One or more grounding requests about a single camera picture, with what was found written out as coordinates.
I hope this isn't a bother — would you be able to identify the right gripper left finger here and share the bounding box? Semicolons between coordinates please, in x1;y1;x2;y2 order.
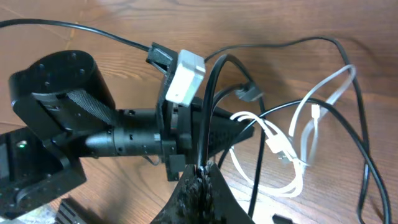
151;165;200;224

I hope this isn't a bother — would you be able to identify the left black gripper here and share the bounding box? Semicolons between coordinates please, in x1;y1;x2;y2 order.
155;97;254;182

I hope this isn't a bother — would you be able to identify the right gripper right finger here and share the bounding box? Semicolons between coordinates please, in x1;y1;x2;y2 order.
205;161;254;224

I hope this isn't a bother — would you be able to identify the black USB cable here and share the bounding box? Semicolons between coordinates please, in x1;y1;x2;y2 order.
196;36;392;224

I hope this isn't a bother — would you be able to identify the white USB cable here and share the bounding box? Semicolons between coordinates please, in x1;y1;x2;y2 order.
228;63;357;198

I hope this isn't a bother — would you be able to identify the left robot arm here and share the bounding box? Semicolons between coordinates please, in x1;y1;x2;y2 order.
1;50;201;220

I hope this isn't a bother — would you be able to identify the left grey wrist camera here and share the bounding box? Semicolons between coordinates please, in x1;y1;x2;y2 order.
165;49;206;107

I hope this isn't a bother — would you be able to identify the left camera black cable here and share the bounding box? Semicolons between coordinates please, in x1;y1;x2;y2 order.
0;18;153;53

